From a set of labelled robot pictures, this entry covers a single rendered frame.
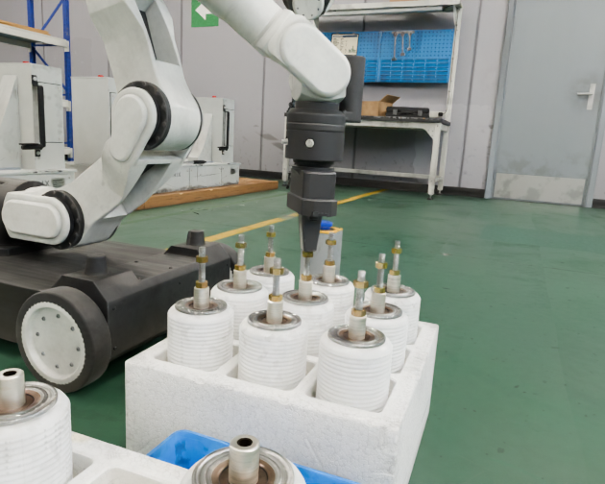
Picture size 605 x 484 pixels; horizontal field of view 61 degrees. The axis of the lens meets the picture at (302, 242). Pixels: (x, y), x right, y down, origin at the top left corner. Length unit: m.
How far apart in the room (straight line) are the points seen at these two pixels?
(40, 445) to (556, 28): 5.64
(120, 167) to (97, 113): 2.30
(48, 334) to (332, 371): 0.62
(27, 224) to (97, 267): 0.32
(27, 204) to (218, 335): 0.74
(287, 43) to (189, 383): 0.47
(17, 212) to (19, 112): 1.75
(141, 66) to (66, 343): 0.58
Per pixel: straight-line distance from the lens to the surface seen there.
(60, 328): 1.07
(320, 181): 0.74
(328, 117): 0.74
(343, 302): 0.90
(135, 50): 1.18
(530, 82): 5.75
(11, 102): 3.07
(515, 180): 5.71
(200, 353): 0.74
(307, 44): 0.73
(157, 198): 3.53
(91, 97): 3.48
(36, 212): 1.33
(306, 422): 0.66
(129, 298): 1.09
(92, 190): 1.27
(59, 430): 0.53
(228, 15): 0.76
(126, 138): 1.13
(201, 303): 0.76
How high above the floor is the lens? 0.50
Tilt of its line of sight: 11 degrees down
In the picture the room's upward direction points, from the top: 3 degrees clockwise
